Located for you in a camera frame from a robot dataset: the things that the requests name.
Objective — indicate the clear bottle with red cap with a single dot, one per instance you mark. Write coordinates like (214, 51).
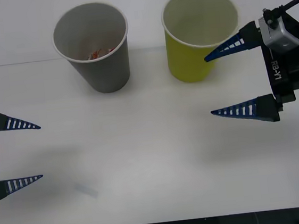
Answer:
(95, 54)

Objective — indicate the grey plastic bin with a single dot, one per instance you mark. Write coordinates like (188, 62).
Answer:
(102, 74)

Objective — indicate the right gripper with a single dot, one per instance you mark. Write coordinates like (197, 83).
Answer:
(287, 70)

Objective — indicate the yellow-green plastic bin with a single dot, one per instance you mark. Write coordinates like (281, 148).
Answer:
(187, 62)

